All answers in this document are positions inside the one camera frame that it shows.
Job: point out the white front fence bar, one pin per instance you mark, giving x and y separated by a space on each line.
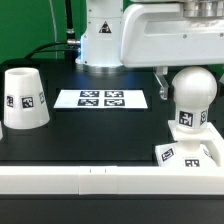
110 180

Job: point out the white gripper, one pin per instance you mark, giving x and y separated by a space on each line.
158 35

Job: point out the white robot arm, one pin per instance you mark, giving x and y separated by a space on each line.
100 42

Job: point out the white lamp bulb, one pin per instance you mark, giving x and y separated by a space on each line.
194 90

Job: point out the white lamp base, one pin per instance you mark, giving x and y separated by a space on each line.
198 149

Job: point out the white marker sheet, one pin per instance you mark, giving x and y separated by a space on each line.
101 99

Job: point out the white lamp shade cone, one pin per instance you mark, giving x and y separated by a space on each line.
24 99

